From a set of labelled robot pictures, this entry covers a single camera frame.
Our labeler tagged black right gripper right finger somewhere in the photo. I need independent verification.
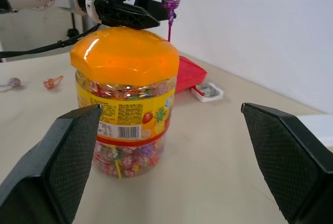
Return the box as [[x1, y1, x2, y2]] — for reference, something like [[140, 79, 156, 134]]
[[240, 102, 333, 224]]

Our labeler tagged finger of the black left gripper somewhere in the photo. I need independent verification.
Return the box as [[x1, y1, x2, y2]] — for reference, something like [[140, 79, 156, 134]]
[[103, 1, 161, 31], [133, 0, 178, 22]]

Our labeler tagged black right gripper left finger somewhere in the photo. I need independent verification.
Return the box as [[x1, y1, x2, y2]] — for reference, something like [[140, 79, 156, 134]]
[[0, 104, 103, 224]]

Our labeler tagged purple lollipop pink stick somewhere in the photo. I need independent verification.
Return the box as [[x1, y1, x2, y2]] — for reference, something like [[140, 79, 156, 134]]
[[161, 0, 181, 43]]

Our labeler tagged orange plastic jar lid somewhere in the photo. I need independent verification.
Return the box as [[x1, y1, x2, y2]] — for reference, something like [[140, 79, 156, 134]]
[[70, 26, 181, 87]]

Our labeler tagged clear plastic lollipop jar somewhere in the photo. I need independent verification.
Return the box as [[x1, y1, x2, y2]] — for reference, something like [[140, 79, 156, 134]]
[[74, 69, 177, 179]]

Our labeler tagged red flat box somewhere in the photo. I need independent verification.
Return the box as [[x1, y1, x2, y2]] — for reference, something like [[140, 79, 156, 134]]
[[175, 55, 208, 94]]

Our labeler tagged orange wrapped lollipop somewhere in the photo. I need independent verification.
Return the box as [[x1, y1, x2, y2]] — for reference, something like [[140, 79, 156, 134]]
[[43, 75, 65, 90]]

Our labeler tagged pale purple wrapped lollipop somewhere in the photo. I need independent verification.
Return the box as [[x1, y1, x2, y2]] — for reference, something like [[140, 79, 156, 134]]
[[0, 77, 22, 89]]

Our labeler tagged small white open box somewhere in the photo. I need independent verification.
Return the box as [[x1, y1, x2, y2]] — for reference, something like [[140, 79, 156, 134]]
[[190, 82, 225, 103]]

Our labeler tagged black plug with cord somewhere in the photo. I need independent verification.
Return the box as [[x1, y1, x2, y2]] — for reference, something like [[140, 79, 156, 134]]
[[67, 13, 80, 38]]

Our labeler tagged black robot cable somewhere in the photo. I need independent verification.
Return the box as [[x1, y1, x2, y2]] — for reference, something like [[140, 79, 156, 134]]
[[0, 23, 102, 60]]

